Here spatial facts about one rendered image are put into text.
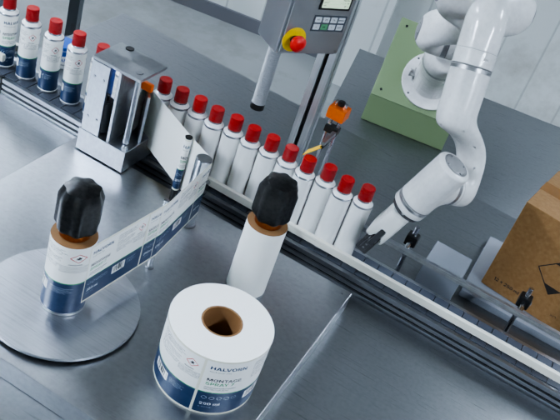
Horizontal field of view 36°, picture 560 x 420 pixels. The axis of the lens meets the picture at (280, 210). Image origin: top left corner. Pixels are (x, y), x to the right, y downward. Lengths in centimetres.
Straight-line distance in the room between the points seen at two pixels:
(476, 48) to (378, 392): 76
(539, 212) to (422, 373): 49
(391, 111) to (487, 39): 94
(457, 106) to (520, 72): 310
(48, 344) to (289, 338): 50
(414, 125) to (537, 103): 232
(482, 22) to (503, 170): 106
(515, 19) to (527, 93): 302
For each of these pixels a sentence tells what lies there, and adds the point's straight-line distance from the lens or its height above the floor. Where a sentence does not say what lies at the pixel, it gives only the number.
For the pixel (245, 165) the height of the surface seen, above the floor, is 99.
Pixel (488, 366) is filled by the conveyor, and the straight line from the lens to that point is 205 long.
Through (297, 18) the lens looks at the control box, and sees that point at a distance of 191.
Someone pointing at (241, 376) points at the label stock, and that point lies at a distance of 156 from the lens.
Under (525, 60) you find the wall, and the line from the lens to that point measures 493.
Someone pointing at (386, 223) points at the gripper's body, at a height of 105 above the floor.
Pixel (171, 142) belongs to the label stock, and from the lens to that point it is 206.
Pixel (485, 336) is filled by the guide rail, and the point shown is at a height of 91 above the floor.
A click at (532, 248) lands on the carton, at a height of 102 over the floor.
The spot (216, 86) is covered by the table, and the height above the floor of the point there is 83.
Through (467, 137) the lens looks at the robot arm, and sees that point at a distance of 190.
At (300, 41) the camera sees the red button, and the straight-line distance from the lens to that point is 191.
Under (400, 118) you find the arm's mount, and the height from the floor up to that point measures 88.
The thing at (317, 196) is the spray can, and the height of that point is 101.
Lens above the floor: 212
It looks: 35 degrees down
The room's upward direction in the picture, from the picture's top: 20 degrees clockwise
